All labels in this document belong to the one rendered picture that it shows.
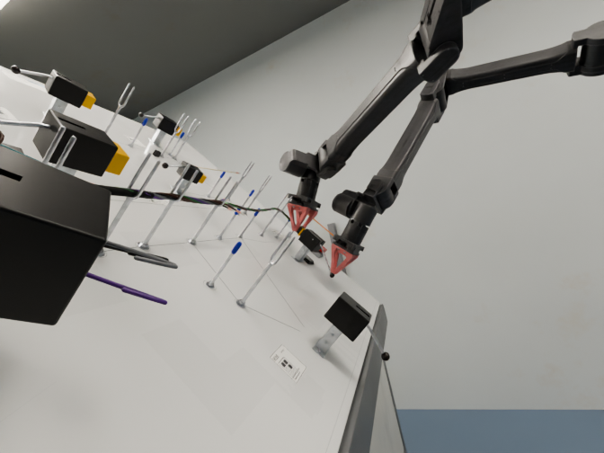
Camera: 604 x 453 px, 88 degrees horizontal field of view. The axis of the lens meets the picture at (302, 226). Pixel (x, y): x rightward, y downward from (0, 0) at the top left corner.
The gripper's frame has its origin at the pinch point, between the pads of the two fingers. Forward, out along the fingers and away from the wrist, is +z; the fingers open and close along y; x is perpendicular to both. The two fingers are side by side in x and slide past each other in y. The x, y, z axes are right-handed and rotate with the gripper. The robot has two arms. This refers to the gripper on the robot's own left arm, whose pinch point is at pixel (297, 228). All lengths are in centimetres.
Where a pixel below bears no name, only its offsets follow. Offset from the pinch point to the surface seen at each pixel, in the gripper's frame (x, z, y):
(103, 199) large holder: 21, 3, 69
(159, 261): 23, 6, 65
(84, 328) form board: 13, 15, 63
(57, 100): -34, -13, 49
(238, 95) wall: -131, -92, -102
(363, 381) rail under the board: 32.4, 22.9, 25.8
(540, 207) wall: 76, -45, -120
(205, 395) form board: 23, 19, 55
